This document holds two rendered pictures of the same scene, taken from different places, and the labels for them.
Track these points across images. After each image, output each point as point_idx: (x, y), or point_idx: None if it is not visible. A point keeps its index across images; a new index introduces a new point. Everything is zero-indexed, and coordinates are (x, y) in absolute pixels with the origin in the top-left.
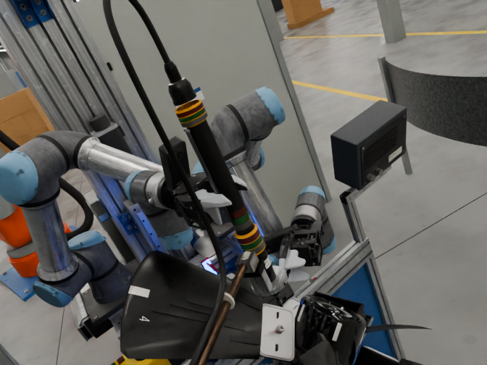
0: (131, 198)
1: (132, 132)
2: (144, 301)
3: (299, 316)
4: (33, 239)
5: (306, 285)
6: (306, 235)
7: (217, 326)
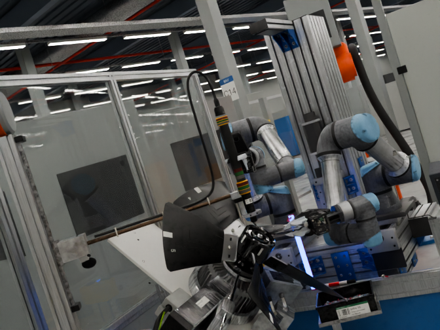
0: None
1: None
2: (195, 193)
3: None
4: None
5: (378, 278)
6: (319, 214)
7: (195, 205)
